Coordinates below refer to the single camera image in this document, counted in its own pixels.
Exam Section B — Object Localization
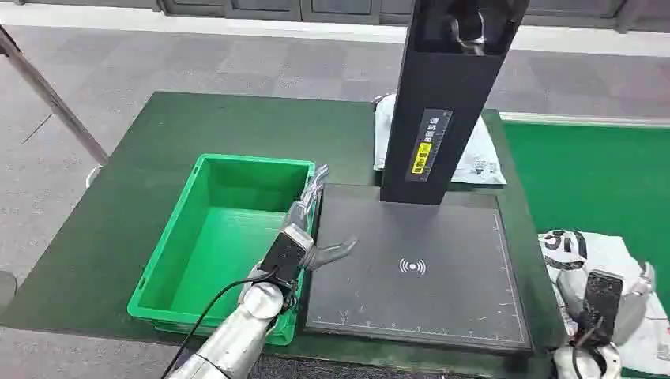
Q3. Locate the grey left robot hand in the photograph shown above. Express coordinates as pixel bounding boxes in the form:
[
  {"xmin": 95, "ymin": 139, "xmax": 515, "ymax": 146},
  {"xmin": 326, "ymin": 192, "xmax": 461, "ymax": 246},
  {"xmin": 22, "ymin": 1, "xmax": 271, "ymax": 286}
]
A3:
[{"xmin": 282, "ymin": 164, "xmax": 359, "ymax": 272}]

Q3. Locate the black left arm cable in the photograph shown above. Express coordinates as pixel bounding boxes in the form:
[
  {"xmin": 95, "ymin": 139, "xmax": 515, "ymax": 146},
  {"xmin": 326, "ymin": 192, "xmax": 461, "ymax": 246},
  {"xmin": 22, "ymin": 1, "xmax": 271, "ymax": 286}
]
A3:
[{"xmin": 160, "ymin": 269, "xmax": 280, "ymax": 379}]

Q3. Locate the grey metal pole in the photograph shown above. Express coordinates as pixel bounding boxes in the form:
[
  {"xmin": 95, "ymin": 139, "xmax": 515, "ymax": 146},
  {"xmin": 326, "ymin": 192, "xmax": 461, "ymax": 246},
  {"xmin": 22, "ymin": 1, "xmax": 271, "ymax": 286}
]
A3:
[{"xmin": 0, "ymin": 23, "xmax": 111, "ymax": 167}]

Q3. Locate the black scanner column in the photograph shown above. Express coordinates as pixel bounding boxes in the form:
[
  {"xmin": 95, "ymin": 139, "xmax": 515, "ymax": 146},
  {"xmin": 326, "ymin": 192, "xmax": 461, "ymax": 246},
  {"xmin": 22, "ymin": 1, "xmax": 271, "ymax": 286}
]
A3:
[{"xmin": 379, "ymin": 0, "xmax": 531, "ymax": 206}]

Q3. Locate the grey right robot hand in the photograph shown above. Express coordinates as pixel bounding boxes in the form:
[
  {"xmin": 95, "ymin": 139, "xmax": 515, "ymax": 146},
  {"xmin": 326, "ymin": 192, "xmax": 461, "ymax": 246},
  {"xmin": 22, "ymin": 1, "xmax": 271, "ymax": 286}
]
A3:
[{"xmin": 555, "ymin": 261, "xmax": 657, "ymax": 347}]

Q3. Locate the green plastic crate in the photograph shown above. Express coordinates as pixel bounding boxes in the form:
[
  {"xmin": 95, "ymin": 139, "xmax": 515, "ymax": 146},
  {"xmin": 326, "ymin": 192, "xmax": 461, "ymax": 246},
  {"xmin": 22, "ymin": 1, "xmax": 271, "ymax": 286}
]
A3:
[{"xmin": 126, "ymin": 152, "xmax": 317, "ymax": 347}]

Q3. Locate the black scanner base plate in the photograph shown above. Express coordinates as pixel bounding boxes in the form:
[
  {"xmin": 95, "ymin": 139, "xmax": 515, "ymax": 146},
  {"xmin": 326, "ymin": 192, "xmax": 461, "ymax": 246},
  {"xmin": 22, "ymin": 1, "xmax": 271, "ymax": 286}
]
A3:
[{"xmin": 303, "ymin": 182, "xmax": 536, "ymax": 357}]

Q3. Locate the dark grey cabinet row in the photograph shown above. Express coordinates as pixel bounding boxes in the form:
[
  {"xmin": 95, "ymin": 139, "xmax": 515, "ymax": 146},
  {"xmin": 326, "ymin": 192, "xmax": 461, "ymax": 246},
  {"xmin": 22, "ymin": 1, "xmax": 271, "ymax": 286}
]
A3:
[{"xmin": 156, "ymin": 0, "xmax": 670, "ymax": 33}]

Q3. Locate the dark round floor object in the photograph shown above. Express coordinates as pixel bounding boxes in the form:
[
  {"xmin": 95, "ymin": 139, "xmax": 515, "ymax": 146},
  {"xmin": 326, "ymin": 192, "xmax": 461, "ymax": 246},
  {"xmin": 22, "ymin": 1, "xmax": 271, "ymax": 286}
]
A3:
[{"xmin": 0, "ymin": 271, "xmax": 18, "ymax": 310}]

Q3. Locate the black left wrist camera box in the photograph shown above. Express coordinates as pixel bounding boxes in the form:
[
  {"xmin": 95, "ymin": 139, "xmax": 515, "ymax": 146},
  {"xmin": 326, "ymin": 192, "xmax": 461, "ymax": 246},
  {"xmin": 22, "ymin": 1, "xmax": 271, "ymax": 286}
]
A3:
[{"xmin": 259, "ymin": 225, "xmax": 314, "ymax": 290}]

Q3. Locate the plain white parcel bag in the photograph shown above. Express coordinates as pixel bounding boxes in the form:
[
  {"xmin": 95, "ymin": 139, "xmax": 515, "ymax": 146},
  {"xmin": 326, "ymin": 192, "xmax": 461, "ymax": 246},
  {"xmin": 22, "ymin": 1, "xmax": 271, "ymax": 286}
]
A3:
[{"xmin": 373, "ymin": 92, "xmax": 508, "ymax": 187}]

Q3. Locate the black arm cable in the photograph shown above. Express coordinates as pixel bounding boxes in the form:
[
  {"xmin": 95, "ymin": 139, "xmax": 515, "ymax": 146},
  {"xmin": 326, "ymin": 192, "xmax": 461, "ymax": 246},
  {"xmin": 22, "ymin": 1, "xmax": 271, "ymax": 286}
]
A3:
[
  {"xmin": 571, "ymin": 326, "xmax": 603, "ymax": 379},
  {"xmin": 160, "ymin": 269, "xmax": 280, "ymax": 379}
]

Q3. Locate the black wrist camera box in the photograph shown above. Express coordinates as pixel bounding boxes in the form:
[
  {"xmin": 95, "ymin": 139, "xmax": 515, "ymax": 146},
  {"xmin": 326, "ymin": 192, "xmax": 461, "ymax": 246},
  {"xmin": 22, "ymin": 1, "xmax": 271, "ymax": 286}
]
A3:
[
  {"xmin": 577, "ymin": 269, "xmax": 624, "ymax": 347},
  {"xmin": 259, "ymin": 225, "xmax": 314, "ymax": 290}
]

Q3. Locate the black yellow column label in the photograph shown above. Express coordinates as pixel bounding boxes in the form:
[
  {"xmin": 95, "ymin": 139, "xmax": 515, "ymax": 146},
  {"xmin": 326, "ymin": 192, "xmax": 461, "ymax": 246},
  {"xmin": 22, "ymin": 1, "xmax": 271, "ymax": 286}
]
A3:
[{"xmin": 404, "ymin": 108, "xmax": 454, "ymax": 183}]

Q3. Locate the white parcel bag black print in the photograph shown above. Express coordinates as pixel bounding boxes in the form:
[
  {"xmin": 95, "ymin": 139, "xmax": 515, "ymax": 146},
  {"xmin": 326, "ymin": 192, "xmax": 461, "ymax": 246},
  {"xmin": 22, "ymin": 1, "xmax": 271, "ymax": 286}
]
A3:
[{"xmin": 537, "ymin": 229, "xmax": 670, "ymax": 377}]

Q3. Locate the scanner camera lens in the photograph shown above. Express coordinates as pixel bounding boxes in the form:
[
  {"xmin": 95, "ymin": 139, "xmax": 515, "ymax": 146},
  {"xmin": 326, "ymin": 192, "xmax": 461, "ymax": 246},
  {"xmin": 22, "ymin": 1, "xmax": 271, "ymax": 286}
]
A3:
[{"xmin": 450, "ymin": 10, "xmax": 487, "ymax": 57}]

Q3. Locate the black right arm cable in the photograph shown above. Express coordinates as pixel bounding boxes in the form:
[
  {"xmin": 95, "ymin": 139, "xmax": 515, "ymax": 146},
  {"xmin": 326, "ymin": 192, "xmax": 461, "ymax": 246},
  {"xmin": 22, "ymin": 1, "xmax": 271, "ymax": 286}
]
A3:
[{"xmin": 571, "ymin": 326, "xmax": 603, "ymax": 379}]

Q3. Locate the bright green mat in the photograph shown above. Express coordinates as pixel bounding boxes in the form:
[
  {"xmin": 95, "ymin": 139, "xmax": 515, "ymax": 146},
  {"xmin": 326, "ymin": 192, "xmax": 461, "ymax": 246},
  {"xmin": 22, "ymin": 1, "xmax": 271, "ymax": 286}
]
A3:
[{"xmin": 499, "ymin": 120, "xmax": 670, "ymax": 379}]

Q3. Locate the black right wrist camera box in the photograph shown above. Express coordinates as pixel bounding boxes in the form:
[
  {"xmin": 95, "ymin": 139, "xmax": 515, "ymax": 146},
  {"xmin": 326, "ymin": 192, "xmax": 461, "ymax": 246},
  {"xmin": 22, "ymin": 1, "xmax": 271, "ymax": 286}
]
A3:
[{"xmin": 577, "ymin": 269, "xmax": 624, "ymax": 347}]

